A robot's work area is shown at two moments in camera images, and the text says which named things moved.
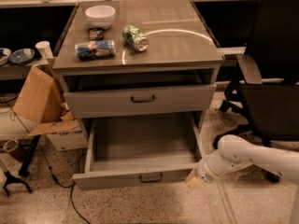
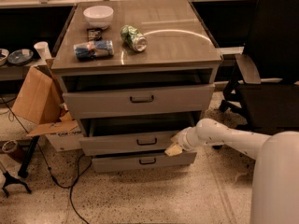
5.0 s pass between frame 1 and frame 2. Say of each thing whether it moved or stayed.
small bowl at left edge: stayed
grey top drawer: stayed
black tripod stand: stayed
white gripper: moved
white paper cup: stayed
